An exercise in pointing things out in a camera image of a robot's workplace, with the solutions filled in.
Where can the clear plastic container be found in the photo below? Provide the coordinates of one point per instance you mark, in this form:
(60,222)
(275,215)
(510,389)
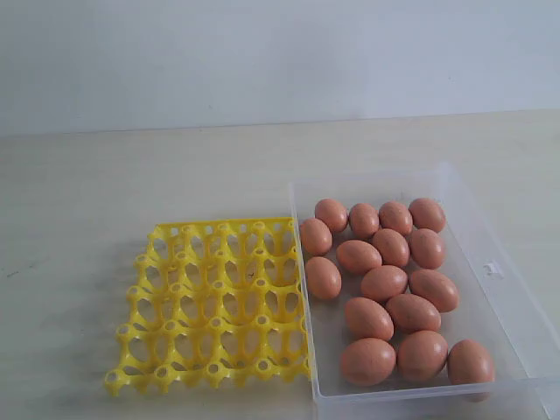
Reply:
(496,309)

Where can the brown egg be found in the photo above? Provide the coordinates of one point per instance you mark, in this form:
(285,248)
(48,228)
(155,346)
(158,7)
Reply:
(323,278)
(469,362)
(365,318)
(427,213)
(421,356)
(364,221)
(411,313)
(427,248)
(382,283)
(392,246)
(367,362)
(315,236)
(396,216)
(436,287)
(333,213)
(358,257)

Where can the yellow plastic egg tray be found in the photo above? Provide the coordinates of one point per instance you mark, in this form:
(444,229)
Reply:
(214,303)

